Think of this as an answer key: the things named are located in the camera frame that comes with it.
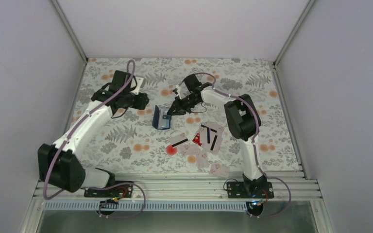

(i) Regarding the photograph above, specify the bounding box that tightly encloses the aluminium rail frame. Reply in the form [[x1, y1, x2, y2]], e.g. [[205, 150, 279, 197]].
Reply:
[[32, 173, 323, 201]]

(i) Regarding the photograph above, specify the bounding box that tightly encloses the floral card near rail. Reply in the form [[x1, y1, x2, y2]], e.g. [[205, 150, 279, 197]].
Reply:
[[209, 163, 230, 178]]

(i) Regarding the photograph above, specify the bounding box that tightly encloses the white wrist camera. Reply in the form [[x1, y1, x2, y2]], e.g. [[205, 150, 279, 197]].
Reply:
[[172, 85, 183, 99], [130, 77, 144, 95]]

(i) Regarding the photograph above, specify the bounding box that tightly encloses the grey slotted cable duct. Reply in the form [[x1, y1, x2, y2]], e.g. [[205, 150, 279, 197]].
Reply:
[[43, 200, 247, 212]]

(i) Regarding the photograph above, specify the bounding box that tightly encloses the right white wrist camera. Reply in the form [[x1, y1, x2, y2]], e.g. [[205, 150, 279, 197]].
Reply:
[[172, 85, 183, 99]]

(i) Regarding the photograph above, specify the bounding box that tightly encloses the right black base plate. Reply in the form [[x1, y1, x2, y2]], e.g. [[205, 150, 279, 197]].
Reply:
[[224, 181, 274, 199]]

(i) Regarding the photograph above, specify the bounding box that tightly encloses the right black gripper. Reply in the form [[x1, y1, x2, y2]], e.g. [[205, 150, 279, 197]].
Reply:
[[167, 94, 200, 116]]

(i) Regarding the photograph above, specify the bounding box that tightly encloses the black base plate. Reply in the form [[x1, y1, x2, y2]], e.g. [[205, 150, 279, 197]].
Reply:
[[224, 181, 274, 199], [84, 181, 133, 198]]

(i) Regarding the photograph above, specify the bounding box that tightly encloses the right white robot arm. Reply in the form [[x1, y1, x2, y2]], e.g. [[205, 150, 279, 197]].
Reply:
[[167, 73, 268, 198]]

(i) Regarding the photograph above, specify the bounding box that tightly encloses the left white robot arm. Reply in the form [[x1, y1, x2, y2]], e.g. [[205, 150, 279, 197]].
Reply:
[[37, 70, 149, 197]]

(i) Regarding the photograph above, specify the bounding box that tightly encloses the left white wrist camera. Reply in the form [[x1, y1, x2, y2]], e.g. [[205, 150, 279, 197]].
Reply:
[[130, 77, 144, 95]]

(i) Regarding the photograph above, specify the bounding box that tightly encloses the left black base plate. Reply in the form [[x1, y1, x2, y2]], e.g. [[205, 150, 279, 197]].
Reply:
[[84, 181, 133, 198]]

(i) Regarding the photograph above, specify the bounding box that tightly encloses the red credit card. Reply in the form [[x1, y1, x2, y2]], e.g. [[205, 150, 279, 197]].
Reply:
[[192, 133, 202, 146]]

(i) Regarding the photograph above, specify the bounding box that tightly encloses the floral card in middle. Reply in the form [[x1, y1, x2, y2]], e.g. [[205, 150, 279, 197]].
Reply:
[[195, 153, 209, 169]]

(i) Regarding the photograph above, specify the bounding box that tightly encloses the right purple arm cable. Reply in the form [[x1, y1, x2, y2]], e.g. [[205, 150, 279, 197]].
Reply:
[[177, 72, 292, 206]]

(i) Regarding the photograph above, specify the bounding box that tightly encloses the floral patterned table mat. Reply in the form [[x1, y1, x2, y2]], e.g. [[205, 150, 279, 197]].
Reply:
[[65, 58, 300, 174]]

